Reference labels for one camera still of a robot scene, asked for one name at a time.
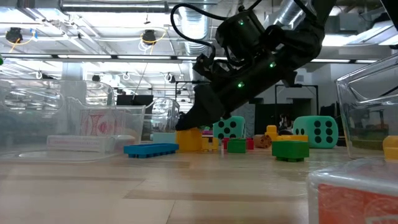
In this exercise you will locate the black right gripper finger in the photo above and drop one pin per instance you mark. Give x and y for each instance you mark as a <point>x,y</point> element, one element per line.
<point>202,109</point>

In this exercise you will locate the yellow toy building block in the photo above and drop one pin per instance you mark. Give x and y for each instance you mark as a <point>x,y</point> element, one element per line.
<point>187,140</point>
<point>292,137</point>

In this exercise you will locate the teal foam die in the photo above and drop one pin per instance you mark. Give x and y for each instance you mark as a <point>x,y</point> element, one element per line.
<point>315,130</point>
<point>233,127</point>

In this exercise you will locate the small yellow-orange round block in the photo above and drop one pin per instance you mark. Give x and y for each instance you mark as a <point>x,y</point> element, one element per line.
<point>214,144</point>

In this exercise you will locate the dark green long brick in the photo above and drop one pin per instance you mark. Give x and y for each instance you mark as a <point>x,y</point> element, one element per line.
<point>236,145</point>

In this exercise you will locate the red studded brick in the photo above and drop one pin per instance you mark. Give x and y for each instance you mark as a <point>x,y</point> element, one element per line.
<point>250,143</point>

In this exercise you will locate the brown wooden cylinder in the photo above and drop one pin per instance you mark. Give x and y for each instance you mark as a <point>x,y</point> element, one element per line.
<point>262,141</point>

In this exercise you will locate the red and white card deck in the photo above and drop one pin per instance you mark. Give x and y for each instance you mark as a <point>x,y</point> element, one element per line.
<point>101,123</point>

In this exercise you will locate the pink playing card deck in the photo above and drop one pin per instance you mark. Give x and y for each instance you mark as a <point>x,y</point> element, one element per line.
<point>77,143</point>

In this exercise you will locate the large yellow building block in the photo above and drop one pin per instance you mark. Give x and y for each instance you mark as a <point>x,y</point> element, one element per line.
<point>391,147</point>

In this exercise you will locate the pale teal small block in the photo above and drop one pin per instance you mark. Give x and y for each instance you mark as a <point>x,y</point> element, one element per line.
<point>164,137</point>

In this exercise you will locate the person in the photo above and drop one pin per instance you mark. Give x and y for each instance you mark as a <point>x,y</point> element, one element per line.
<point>284,121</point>

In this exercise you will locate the small yellow single-stud block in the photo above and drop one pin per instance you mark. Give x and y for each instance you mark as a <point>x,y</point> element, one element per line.
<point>271,130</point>

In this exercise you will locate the blue flat studded plate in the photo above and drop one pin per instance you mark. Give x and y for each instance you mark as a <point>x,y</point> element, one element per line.
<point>150,148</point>

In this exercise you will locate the black monitor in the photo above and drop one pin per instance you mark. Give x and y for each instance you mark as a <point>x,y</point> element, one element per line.
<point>134,100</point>

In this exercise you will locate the small dark green brick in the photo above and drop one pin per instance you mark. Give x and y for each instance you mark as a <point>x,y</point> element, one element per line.
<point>290,151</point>

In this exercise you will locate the bright ceiling light panel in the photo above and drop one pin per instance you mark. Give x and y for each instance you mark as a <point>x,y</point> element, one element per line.
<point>339,40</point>

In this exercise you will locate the orange playing card deck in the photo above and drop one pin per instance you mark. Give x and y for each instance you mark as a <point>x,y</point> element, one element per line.
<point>354,199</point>

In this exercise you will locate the narrow clear plastic bin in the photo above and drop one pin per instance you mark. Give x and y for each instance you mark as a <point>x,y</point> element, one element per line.
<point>31,130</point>

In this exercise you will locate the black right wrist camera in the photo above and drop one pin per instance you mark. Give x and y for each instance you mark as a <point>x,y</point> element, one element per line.
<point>241,37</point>

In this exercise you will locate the large silver round duct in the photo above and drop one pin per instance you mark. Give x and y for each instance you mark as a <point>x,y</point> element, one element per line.
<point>192,28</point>

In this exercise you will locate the narrow silver spiral duct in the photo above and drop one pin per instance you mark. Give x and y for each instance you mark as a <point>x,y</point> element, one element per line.
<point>289,12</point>

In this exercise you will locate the ceiling light rail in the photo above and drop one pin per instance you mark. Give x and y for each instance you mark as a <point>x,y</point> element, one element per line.
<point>84,56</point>

